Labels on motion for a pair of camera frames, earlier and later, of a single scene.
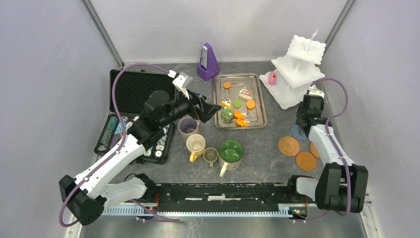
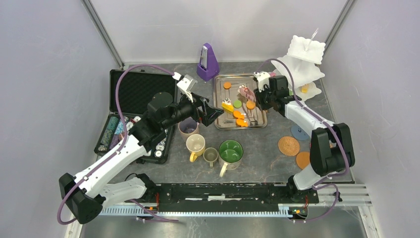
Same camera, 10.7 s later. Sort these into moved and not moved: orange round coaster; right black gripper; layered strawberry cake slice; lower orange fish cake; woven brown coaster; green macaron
Moved: layered strawberry cake slice; right black gripper
Not moved: green macaron; lower orange fish cake; orange round coaster; woven brown coaster
